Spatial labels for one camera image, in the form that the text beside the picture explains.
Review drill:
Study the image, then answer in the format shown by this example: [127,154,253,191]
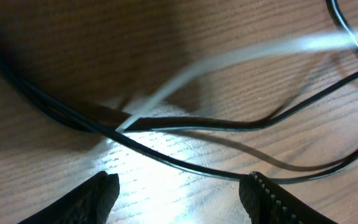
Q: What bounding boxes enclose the thick black USB cable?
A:
[0,30,358,185]

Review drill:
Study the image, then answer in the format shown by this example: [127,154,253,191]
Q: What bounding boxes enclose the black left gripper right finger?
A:
[239,172,336,224]

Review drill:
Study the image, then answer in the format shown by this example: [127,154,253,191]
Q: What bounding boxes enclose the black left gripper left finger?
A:
[21,171,120,223]

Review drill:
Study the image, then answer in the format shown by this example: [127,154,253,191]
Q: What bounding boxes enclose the white USB cable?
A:
[88,26,358,153]

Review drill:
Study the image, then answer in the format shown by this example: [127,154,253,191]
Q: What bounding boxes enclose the thin black micro-USB cable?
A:
[122,0,358,133]

